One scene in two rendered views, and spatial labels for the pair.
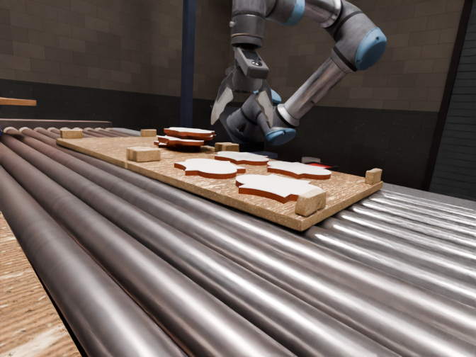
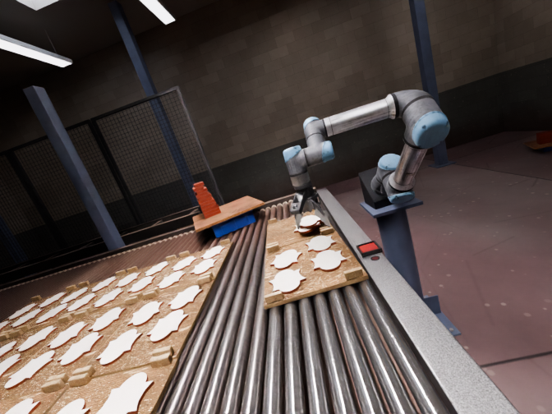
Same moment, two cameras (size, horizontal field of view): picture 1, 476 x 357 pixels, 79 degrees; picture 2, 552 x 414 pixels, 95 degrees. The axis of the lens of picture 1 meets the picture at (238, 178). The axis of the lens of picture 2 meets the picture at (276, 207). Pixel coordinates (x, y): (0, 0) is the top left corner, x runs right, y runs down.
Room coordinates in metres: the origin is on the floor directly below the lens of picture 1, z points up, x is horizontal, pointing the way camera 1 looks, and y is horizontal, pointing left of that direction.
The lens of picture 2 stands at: (0.01, -0.75, 1.42)
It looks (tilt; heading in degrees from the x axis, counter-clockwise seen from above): 14 degrees down; 54
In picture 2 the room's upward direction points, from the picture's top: 19 degrees counter-clockwise
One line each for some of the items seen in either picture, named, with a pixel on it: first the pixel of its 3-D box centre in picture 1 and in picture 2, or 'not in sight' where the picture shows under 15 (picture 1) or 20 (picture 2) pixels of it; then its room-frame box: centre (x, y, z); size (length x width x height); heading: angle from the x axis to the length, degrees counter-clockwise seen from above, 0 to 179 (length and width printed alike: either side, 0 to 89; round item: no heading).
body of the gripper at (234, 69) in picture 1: (244, 68); (306, 196); (0.73, 0.01, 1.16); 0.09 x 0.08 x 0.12; 17
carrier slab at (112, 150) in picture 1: (145, 147); (296, 227); (0.86, 0.28, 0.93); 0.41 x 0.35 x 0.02; 50
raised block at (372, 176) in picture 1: (374, 176); (353, 273); (0.57, -0.27, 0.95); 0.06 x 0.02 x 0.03; 140
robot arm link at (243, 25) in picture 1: (246, 30); (299, 179); (0.73, 0.01, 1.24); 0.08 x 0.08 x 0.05
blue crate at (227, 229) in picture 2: not in sight; (230, 219); (0.82, 0.95, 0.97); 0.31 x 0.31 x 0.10; 70
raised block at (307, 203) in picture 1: (312, 201); (273, 296); (0.36, -0.10, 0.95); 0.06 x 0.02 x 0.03; 140
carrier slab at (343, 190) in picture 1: (255, 175); (306, 263); (0.59, -0.04, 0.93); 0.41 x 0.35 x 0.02; 50
